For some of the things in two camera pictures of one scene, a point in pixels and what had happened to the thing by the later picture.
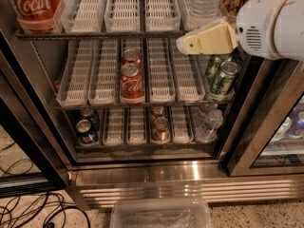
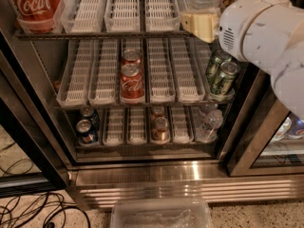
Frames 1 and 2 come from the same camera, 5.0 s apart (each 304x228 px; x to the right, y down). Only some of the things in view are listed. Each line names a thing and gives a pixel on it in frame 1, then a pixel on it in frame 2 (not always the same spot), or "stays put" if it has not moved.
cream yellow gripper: (256, 24) → (237, 28)
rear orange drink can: (157, 111) stays put
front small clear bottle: (207, 131) stays put
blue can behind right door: (296, 117) stays put
